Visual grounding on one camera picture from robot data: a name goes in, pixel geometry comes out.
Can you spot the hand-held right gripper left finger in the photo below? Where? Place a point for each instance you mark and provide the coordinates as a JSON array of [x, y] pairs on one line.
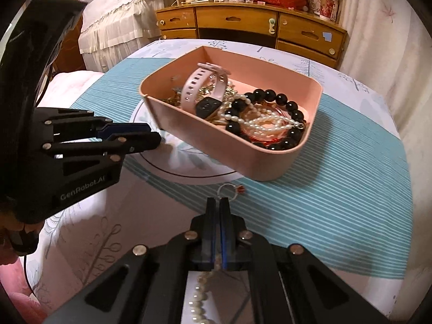
[[211, 236]]

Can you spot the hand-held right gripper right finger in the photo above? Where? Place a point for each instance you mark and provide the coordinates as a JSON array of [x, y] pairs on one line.
[[225, 236]]

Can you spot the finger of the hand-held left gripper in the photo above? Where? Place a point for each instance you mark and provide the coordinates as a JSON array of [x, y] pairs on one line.
[[141, 141], [128, 129]]

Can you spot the pink plastic tray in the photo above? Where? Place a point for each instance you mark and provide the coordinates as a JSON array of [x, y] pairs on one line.
[[202, 148]]

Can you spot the white lace furniture cover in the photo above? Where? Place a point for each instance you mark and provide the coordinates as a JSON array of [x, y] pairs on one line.
[[111, 30]]

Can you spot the tree print tablecloth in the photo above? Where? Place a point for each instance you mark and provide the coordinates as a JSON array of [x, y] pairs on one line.
[[337, 209]]

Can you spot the wooden desk with drawers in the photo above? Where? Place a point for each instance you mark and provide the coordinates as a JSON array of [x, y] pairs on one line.
[[236, 20]]

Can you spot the floral mug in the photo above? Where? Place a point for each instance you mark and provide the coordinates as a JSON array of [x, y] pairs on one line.
[[315, 1]]

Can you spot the cream floral curtain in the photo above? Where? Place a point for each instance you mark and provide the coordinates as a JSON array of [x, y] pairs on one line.
[[378, 57]]

